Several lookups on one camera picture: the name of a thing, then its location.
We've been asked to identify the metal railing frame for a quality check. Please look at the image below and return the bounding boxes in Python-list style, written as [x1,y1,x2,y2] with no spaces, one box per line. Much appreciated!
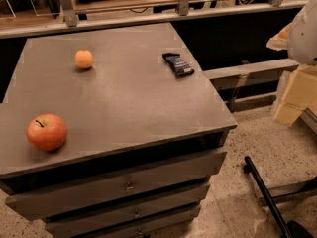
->
[0,0,307,39]

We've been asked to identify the middle grey drawer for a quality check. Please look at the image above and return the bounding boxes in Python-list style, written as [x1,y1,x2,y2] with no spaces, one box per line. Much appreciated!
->
[46,182,209,238]

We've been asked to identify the red apple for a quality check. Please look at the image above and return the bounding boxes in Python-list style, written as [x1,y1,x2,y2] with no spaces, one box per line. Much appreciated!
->
[26,113,67,152]

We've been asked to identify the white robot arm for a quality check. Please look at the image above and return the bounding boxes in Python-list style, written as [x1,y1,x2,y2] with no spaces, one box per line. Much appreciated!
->
[266,0,317,126]

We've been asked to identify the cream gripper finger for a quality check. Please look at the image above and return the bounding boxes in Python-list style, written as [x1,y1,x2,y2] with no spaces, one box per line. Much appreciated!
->
[266,23,291,51]
[272,64,317,126]

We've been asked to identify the dark blue rxbar wrapper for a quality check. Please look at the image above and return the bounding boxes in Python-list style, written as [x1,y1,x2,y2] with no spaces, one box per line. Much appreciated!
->
[162,53,195,78]

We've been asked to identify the black chair base leg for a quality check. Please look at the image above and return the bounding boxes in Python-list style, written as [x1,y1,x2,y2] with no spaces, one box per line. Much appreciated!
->
[243,156,317,238]

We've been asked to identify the bottom grey drawer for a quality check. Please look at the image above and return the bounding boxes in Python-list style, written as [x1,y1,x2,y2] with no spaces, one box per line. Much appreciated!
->
[73,203,201,238]

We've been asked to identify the grey drawer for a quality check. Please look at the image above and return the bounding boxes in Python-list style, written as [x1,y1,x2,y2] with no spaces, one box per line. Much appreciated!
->
[73,203,201,238]
[46,182,209,238]
[6,148,226,220]

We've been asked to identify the top grey drawer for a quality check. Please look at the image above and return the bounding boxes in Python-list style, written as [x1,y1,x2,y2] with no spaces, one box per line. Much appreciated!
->
[6,148,226,220]

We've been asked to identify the grey drawer cabinet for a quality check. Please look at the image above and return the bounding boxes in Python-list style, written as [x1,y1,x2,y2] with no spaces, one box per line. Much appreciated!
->
[0,23,236,225]

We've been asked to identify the small orange fruit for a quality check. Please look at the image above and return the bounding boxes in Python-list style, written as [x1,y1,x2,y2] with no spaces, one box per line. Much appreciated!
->
[75,50,93,69]

